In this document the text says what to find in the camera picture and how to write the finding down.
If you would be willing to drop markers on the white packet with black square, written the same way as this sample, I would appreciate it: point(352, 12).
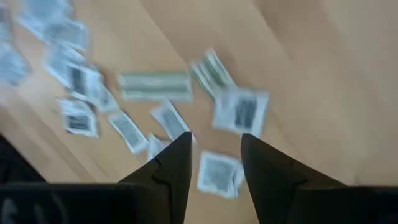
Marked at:
point(241, 112)

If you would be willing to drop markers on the green striped bandage strip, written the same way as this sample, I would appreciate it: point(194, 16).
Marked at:
point(213, 74)
point(155, 86)

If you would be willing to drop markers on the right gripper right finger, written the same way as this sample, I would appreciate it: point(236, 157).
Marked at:
point(267, 180)

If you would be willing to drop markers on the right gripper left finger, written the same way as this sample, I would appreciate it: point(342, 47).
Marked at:
point(174, 174)

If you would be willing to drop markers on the white square wipe packet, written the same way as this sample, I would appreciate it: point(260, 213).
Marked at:
point(154, 146)
point(66, 32)
point(79, 121)
point(40, 15)
point(105, 99)
point(220, 174)
point(129, 132)
point(169, 119)
point(12, 65)
point(82, 81)
point(59, 62)

